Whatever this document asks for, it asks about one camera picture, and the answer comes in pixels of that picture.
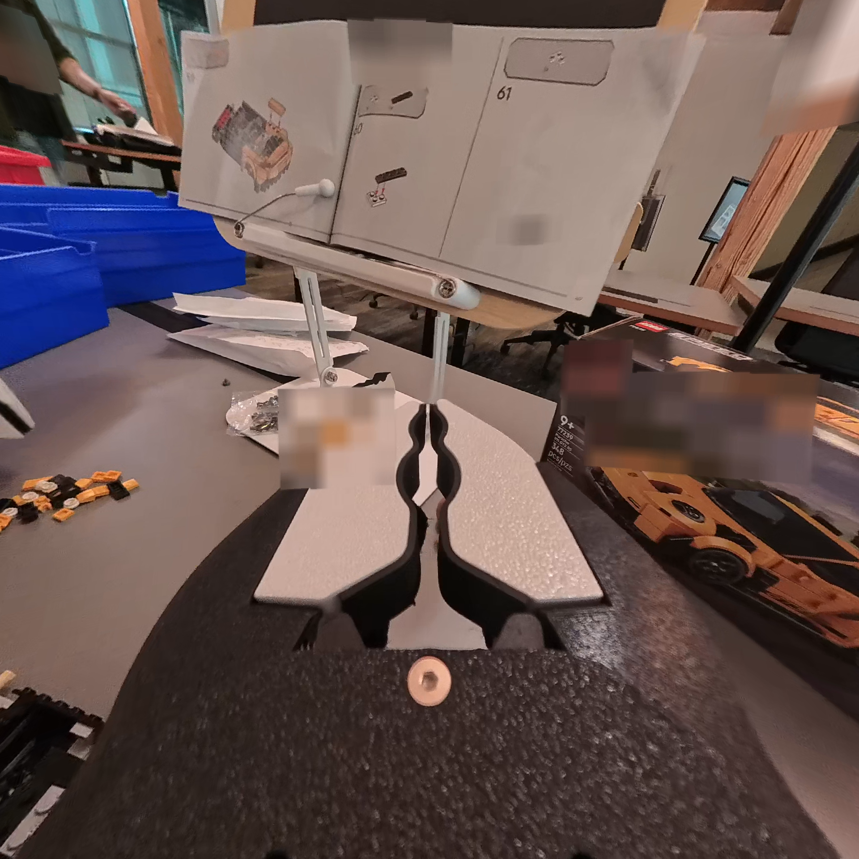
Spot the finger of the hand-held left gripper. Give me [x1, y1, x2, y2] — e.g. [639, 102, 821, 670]
[0, 379, 36, 441]

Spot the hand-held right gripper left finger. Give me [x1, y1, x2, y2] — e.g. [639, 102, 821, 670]
[254, 403, 429, 648]

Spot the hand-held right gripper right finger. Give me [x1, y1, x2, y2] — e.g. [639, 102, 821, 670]
[429, 400, 605, 648]

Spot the blue plastic bin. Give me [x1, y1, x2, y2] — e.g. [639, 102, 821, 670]
[0, 184, 247, 307]
[0, 227, 110, 369]

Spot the partly built black model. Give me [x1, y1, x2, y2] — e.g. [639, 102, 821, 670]
[0, 670, 105, 859]

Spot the lego instruction booklet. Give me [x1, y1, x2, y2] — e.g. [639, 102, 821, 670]
[178, 19, 707, 316]

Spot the small pile of lego pieces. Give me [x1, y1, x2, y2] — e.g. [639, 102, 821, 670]
[0, 470, 140, 532]

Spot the black lego set box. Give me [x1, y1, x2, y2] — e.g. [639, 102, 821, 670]
[540, 315, 859, 651]

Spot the clear bag of black parts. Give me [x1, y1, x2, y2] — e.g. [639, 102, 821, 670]
[227, 392, 281, 437]

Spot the black office chair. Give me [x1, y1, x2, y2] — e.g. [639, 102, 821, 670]
[502, 314, 605, 391]

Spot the white paper bag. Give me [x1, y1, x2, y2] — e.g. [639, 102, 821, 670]
[173, 292, 358, 333]
[166, 325, 371, 374]

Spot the red plastic bin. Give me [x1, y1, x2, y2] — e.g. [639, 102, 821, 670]
[0, 146, 52, 187]

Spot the grey desk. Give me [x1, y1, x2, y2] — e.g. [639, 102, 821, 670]
[728, 275, 859, 336]
[599, 268, 747, 336]

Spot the white book stand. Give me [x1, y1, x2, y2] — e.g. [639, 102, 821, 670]
[213, 178, 559, 506]

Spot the cluttered desk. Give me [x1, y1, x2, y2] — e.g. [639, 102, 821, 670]
[62, 115, 183, 190]

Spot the pale wooden chair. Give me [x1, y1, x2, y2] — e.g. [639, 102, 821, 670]
[611, 201, 645, 269]

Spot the monitor on stand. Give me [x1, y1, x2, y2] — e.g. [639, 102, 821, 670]
[698, 176, 751, 283]

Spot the black slanted pole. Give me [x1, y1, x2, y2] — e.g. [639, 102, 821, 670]
[731, 141, 859, 354]

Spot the black wall device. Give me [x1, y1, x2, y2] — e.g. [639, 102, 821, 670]
[639, 171, 667, 252]

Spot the wooden post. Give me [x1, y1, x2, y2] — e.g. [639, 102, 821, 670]
[128, 0, 185, 145]
[698, 126, 838, 340]

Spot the dark board with wooden frame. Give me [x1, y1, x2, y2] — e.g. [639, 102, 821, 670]
[221, 0, 709, 31]

